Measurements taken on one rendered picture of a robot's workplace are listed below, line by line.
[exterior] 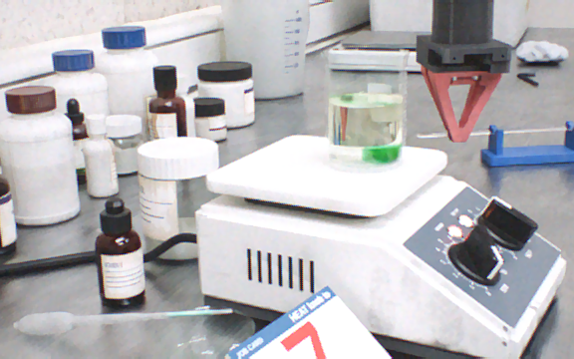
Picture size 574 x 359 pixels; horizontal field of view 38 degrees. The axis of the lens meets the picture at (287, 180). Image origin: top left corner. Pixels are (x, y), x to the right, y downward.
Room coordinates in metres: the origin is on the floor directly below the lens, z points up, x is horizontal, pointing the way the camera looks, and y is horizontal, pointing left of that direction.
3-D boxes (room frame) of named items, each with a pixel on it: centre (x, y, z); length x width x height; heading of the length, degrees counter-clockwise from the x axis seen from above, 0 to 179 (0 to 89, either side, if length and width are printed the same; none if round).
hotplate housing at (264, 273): (0.49, -0.05, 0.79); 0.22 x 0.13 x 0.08; 61
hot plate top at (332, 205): (0.50, -0.03, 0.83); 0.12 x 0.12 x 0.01; 61
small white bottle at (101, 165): (0.73, 0.17, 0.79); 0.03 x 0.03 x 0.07
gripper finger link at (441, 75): (0.81, -0.17, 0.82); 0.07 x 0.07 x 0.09; 6
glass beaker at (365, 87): (0.50, -0.05, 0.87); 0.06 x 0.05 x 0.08; 179
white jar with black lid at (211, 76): (1.00, 0.07, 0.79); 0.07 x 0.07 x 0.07
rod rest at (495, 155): (0.80, -0.25, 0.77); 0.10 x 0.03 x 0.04; 96
